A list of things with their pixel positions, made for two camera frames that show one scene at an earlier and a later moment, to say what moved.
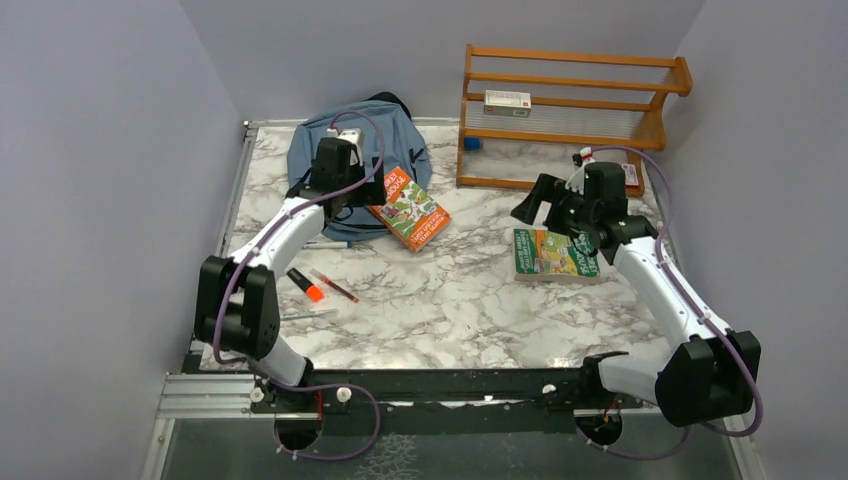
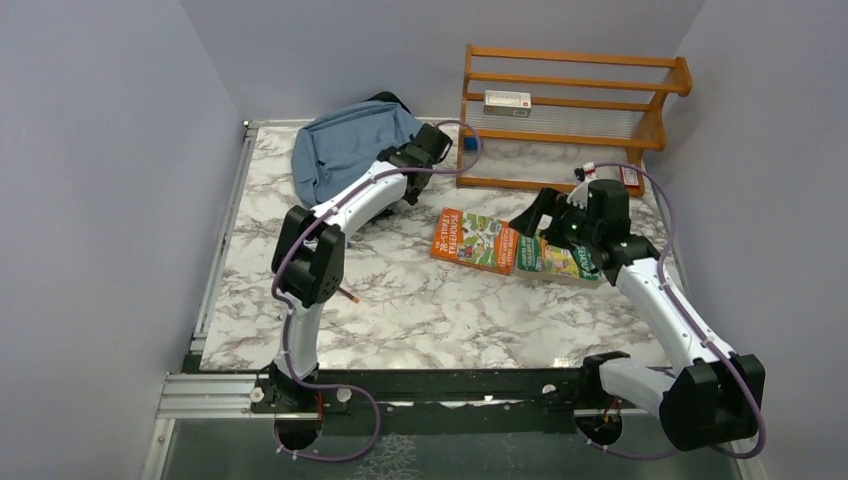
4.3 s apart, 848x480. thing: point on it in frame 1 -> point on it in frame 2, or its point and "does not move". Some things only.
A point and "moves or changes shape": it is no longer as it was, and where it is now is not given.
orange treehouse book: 410,212 -> 476,240
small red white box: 631,177 does not move
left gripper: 371,193 -> 412,196
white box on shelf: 510,103 does not move
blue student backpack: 388,130 moves or changes shape
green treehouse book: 553,256 does not move
